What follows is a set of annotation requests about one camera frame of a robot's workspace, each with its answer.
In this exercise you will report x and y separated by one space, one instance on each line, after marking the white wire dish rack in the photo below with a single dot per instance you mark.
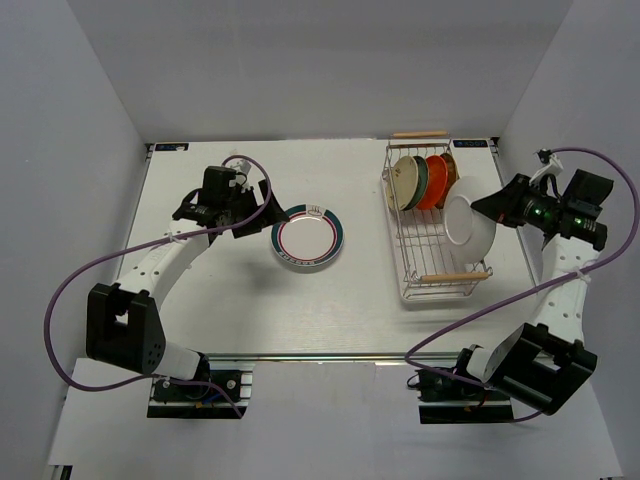
425 267

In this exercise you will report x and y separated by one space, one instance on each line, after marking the brown plate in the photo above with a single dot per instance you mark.
452 177

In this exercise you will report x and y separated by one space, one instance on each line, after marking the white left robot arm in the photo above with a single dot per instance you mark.
124 328

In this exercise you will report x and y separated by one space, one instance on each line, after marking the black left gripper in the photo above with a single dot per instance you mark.
270 214

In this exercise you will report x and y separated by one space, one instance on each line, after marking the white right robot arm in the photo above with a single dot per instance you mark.
544 362

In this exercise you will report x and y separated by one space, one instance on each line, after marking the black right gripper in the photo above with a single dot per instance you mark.
502 205

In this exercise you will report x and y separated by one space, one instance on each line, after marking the cream plate with print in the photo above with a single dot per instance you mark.
403 183

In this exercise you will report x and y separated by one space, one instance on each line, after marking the white plate green red rim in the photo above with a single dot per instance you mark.
311 239

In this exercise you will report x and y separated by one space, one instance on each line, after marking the plain white bowl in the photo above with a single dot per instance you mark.
470 235

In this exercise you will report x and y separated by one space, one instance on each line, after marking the dark green plate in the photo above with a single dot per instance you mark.
423 180

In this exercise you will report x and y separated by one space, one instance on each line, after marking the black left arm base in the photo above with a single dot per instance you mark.
223 392

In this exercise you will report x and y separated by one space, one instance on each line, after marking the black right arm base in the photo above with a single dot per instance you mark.
445 401

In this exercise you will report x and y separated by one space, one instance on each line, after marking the orange plate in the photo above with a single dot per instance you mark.
437 181

